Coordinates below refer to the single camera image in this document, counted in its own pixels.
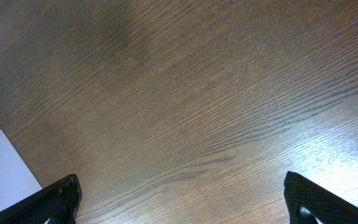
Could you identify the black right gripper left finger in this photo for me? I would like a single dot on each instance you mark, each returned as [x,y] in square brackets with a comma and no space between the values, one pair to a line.
[57,203]

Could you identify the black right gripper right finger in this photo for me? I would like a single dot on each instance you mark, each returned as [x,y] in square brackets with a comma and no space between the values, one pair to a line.
[307,202]

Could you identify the white open cardboard box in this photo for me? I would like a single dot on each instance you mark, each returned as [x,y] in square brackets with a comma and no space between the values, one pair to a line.
[17,182]

